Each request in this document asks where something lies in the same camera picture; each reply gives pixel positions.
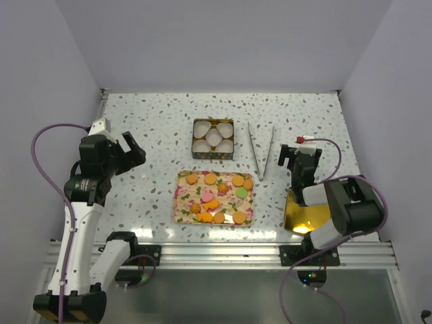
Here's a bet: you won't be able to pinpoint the metal tongs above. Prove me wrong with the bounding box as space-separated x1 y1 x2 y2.
246 121 275 182

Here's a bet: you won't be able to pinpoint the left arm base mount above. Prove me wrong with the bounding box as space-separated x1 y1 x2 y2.
125 244 162 267

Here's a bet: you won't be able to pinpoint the scalloped orange cookie right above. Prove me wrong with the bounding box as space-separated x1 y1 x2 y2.
242 178 254 190

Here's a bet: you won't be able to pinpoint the white paper cup bottom-right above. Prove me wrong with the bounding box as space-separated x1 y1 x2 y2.
215 139 234 154

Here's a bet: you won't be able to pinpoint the floral serving tray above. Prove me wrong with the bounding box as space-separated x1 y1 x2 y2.
172 170 254 227

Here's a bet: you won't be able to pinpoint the round dotted orange cookie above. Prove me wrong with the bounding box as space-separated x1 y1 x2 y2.
204 173 217 186

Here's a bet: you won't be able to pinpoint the round orange cookie top-right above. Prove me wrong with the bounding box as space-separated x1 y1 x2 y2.
232 175 244 187

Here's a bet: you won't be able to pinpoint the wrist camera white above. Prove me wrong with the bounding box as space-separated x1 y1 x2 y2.
88 117 115 142
296 136 317 155

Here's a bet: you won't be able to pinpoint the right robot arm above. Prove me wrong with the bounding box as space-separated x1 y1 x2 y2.
277 138 388 267

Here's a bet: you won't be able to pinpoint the gold tin lid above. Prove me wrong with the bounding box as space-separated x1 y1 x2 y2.
283 189 330 234

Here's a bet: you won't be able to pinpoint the pink sandwich cookie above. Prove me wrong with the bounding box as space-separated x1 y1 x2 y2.
201 191 214 203

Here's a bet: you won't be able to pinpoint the aluminium frame rail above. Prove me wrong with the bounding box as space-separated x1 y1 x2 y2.
43 240 399 271

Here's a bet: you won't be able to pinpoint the white paper cup top-left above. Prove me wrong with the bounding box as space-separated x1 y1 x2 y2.
193 120 212 139

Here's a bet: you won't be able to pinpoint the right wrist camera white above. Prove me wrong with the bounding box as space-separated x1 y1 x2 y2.
296 136 317 155

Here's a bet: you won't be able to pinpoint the green sandwich cookie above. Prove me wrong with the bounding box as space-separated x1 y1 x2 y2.
236 187 248 199

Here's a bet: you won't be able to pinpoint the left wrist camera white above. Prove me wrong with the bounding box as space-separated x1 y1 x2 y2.
88 117 115 142

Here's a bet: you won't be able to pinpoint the orange leaf cookie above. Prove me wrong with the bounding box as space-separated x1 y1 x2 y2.
186 173 198 185

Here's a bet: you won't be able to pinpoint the floral cookie tin box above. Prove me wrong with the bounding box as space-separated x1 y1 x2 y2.
191 118 235 160

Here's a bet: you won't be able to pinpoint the white paper cup centre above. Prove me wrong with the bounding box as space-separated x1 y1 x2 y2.
205 128 223 147

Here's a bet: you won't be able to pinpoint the white paper cup bottom-left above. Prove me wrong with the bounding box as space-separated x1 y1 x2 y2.
192 139 211 154

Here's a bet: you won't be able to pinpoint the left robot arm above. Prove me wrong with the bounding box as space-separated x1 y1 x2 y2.
33 131 146 323

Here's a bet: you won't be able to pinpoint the dotted round cookie bottom-right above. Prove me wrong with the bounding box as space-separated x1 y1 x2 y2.
232 211 246 225

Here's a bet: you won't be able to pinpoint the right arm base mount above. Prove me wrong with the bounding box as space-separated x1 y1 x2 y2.
279 245 341 267

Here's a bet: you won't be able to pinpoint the plain round orange cookie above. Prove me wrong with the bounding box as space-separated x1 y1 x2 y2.
213 212 225 224

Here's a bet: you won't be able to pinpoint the white paper cup top-right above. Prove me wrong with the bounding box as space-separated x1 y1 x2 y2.
216 122 234 139

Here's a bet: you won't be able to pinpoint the swirl butter cookie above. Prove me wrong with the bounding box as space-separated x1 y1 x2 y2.
217 182 230 195
190 202 201 215

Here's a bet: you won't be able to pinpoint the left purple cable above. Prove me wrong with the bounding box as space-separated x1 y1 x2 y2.
30 123 90 324

